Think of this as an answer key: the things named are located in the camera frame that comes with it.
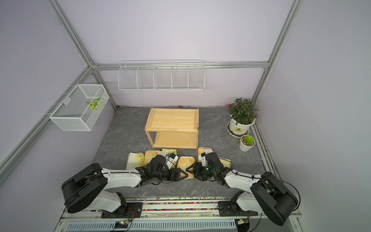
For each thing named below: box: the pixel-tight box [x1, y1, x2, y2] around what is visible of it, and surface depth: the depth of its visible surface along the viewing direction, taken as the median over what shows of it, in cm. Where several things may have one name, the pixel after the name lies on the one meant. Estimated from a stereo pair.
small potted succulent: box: [239, 134, 256, 152], surface depth 91 cm
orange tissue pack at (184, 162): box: [177, 156, 196, 178], surface depth 87 cm
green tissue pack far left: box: [126, 152, 145, 171], surface depth 91 cm
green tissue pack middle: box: [161, 148, 178, 158], surface depth 93 cm
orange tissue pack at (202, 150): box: [197, 145, 214, 163], surface depth 95 cm
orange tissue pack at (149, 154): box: [143, 149, 159, 166], surface depth 92 cm
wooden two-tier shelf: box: [144, 107, 200, 150], surface depth 89 cm
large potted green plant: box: [226, 97, 260, 138], surface depth 95 cm
